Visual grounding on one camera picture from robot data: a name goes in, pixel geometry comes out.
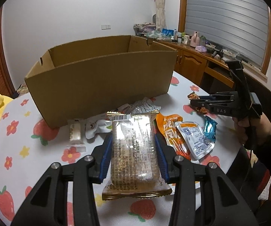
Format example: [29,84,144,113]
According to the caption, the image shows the purple cloth on cabinet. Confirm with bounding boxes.
[195,45,207,53]

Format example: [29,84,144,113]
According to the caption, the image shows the beige curtain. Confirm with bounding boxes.
[155,0,166,31]

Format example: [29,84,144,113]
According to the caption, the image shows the white strawberry flower blanket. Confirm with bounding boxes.
[0,72,240,225]

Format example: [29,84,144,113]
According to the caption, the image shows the small orange brown snack packet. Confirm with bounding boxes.
[188,91,208,115]

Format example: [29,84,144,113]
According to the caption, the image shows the blue box on cabinet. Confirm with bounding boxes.
[161,28,174,37]

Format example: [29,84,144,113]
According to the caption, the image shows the orange chicken feet packet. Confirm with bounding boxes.
[156,113,191,161]

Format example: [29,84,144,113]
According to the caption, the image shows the silver orange sauce pouch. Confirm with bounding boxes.
[175,121,215,160]

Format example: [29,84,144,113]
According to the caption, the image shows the white panda snack packet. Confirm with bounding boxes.
[85,114,112,140]

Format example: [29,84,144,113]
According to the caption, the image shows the folded floral cloth pile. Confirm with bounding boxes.
[133,23,156,36]

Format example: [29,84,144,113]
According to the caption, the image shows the pink kettle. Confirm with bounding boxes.
[190,31,200,47]

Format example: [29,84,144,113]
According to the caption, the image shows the wooden cabinet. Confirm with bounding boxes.
[159,40,271,119]

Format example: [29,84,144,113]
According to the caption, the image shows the silver printed snack packet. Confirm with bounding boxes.
[117,97,161,114]

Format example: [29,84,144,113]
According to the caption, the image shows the clear gold biscuit packet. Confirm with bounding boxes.
[102,110,172,201]

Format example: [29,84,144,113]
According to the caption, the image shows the right hand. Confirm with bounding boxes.
[232,114,271,150]

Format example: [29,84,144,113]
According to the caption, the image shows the blue foil snack packet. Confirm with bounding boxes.
[203,116,217,142]

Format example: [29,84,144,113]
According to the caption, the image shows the grey window blind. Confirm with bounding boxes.
[185,0,268,66]

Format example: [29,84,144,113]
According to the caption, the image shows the brown cardboard box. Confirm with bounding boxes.
[25,35,177,128]

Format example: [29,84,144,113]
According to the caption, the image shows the small white candy packet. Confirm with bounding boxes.
[68,119,86,153]

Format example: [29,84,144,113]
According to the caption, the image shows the white wall switch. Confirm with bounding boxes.
[101,24,111,30]

